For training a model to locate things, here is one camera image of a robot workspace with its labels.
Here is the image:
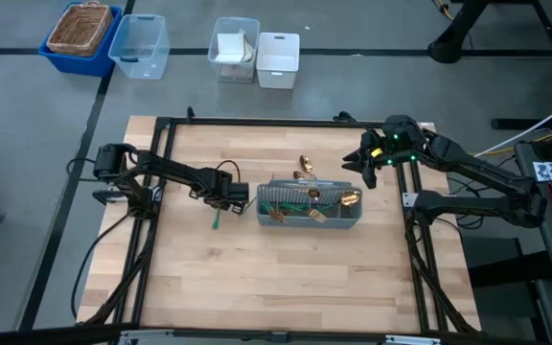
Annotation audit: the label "black left camera cable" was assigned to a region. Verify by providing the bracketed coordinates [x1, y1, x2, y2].
[215, 159, 242, 186]

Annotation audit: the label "clear plastic bin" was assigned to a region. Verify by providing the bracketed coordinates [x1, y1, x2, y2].
[207, 16, 262, 84]

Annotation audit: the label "white cardboard box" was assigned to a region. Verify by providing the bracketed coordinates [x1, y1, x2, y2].
[214, 29, 254, 64]

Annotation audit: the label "clear bin teal handles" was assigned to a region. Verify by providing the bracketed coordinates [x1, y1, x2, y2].
[107, 12, 171, 81]

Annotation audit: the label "black stand foot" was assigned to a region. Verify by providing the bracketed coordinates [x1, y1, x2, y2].
[426, 0, 481, 65]

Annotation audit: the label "yellow hanging cable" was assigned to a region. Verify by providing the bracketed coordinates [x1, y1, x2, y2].
[430, 0, 453, 21]

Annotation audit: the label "dark grey side table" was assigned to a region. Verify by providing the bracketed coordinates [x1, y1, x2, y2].
[513, 122, 552, 291]

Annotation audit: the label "brown wicker basket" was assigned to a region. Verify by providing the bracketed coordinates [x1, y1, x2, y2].
[45, 1, 114, 58]

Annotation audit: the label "yellow floor cable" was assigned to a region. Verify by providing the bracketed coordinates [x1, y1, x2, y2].
[467, 122, 552, 157]

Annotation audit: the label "black power cable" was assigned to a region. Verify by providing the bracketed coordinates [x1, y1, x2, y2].
[70, 210, 136, 321]

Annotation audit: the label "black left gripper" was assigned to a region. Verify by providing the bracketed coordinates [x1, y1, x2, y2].
[187, 167, 250, 216]

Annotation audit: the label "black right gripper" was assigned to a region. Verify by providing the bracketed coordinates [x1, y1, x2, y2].
[341, 114, 426, 190]

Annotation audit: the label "grey plastic cutlery basket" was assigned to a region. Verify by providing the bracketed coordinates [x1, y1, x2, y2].
[255, 178, 364, 230]

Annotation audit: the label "white plastic bin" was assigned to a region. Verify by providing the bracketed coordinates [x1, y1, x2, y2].
[255, 32, 301, 90]

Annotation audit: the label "white cable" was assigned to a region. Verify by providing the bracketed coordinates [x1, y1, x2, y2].
[471, 93, 552, 159]

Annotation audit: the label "blue plastic bin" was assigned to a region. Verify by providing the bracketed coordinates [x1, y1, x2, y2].
[38, 2, 124, 78]

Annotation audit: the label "black furniture base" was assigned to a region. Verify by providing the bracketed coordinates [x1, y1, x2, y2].
[460, 234, 552, 345]

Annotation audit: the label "black crossbar silver brackets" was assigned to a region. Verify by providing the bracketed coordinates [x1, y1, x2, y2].
[0, 321, 536, 345]

